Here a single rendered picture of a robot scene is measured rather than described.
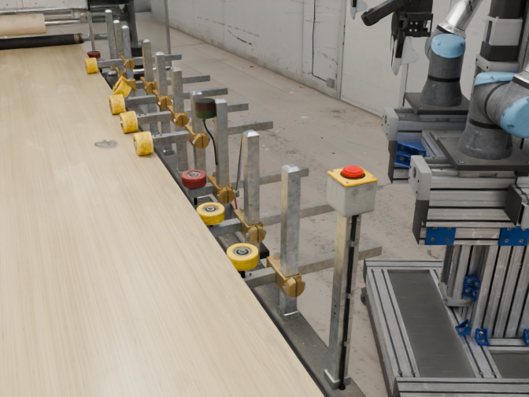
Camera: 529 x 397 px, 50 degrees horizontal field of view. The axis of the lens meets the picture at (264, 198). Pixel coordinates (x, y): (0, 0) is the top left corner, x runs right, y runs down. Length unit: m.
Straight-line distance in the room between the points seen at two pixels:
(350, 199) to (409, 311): 1.41
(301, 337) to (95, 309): 0.52
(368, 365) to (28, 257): 1.48
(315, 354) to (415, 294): 1.16
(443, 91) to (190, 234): 1.10
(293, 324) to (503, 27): 1.09
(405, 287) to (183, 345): 1.55
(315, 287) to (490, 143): 1.42
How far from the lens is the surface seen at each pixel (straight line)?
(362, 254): 1.60
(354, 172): 1.06
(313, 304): 2.75
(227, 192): 1.82
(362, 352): 2.52
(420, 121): 2.18
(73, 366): 1.16
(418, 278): 2.64
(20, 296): 1.38
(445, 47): 2.14
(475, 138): 1.73
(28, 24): 3.93
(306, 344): 1.46
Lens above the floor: 1.66
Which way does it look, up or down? 27 degrees down
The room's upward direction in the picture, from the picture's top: straight up
